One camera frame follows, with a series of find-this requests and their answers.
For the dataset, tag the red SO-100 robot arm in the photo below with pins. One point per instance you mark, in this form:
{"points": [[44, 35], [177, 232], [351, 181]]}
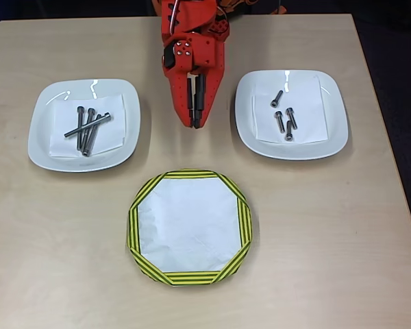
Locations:
{"points": [[192, 17]]}

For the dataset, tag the orange printed table clamp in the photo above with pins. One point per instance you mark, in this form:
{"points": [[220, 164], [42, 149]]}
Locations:
{"points": [[233, 5], [280, 10]]}

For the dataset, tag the white paper napkin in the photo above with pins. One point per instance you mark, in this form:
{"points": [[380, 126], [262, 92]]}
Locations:
{"points": [[113, 137], [308, 103]]}

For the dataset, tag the white square plate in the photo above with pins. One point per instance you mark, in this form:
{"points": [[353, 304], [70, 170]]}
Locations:
{"points": [[335, 120], [41, 144]]}

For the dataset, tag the yellow-green striped paper tray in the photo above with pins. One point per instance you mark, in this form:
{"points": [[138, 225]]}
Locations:
{"points": [[192, 233]]}

